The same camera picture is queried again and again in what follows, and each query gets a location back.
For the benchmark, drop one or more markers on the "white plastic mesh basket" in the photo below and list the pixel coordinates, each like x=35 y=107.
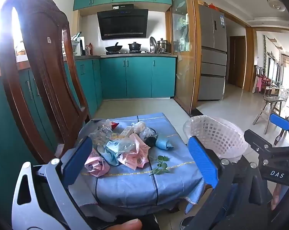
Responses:
x=221 y=136

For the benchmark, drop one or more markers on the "white ornate chair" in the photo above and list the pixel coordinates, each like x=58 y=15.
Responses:
x=284 y=93

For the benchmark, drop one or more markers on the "carved wooden chair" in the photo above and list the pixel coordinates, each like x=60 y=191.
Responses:
x=39 y=52

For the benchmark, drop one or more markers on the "red items atop refrigerator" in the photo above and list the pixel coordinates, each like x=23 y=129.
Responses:
x=209 y=6

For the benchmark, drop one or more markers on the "black range hood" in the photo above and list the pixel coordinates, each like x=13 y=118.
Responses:
x=123 y=24

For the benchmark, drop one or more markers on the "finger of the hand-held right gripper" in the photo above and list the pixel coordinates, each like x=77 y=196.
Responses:
x=280 y=122
x=257 y=140

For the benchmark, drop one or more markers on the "red foil wrapper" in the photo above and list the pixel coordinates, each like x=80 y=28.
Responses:
x=115 y=125

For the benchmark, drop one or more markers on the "ceiling fan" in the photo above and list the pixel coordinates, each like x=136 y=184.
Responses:
x=276 y=3

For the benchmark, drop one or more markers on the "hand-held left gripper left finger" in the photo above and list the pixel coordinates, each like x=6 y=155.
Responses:
x=78 y=159

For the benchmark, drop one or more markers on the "black wok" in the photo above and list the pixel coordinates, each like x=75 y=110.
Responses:
x=113 y=48

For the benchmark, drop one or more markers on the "pink printed plastic bag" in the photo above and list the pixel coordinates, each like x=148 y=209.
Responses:
x=135 y=157
x=96 y=165

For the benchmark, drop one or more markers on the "white tissue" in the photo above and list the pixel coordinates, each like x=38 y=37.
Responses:
x=139 y=127

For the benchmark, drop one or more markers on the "white plastic bag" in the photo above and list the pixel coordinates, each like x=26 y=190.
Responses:
x=102 y=135

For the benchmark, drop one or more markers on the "light blue packet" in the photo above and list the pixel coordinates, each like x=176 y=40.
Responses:
x=117 y=148

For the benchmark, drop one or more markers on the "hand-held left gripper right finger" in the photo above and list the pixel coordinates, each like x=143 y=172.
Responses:
x=204 y=163

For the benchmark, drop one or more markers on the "wood framed glass door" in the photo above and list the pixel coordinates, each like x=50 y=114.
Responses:
x=182 y=76

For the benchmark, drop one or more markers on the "brown wooden door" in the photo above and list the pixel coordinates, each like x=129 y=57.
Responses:
x=237 y=62

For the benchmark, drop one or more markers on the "white and blue medicine box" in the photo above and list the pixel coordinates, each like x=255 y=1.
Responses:
x=126 y=131

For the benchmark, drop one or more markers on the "steel stock pot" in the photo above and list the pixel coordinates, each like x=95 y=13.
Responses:
x=163 y=45

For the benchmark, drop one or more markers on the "blue checked tablecloth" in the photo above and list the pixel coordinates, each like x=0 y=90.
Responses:
x=135 y=186

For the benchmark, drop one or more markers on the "red wooden chairs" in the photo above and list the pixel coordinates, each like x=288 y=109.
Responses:
x=264 y=79

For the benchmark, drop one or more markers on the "green leafy sprig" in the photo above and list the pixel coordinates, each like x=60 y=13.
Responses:
x=163 y=159

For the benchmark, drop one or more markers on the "kitchen countertop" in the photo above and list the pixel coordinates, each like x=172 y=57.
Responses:
x=135 y=55

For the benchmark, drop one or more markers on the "blue cloth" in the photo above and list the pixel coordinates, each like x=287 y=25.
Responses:
x=163 y=143

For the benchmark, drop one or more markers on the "person's blue jeans leg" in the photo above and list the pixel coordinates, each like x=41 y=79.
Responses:
x=227 y=203

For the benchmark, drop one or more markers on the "black cooking pot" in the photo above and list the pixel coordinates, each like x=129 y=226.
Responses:
x=134 y=46

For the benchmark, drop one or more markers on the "brown bottle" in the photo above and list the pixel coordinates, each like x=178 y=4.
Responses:
x=90 y=49

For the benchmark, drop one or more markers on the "white kitchen appliance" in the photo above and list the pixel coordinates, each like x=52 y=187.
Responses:
x=82 y=44

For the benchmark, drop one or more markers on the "green vine garland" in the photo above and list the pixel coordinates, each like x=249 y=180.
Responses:
x=265 y=50

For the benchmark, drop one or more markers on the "silver refrigerator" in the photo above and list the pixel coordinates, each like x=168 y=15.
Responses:
x=212 y=64

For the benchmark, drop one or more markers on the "clear bag with dark contents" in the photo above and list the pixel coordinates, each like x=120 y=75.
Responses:
x=148 y=136

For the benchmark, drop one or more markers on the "gas stove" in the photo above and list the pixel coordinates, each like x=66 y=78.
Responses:
x=125 y=52

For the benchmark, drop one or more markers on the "steel pot lid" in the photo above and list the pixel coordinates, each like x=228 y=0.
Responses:
x=152 y=44

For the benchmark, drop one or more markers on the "person's left hand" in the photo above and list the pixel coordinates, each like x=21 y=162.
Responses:
x=125 y=225

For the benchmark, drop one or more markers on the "person's right hand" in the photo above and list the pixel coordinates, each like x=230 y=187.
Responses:
x=277 y=197

